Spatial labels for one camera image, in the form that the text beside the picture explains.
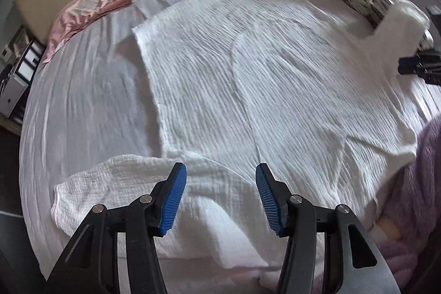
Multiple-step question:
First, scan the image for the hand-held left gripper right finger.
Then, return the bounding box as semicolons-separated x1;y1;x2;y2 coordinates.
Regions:
255;163;402;294

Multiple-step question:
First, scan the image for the white crinkled garment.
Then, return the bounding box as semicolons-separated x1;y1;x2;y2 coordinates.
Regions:
51;0;431;268

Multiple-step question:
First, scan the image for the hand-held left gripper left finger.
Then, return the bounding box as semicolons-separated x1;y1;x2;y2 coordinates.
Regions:
46;162;188;294

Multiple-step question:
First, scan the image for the printed pink pillow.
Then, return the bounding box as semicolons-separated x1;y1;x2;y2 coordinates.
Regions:
43;0;163;64

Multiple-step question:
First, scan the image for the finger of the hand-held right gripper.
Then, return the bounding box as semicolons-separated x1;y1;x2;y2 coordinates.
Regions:
397;51;441;71
398;68;441;86

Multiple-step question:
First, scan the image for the purple fuzzy robe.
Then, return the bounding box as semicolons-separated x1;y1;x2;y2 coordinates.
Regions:
374;114;441;294

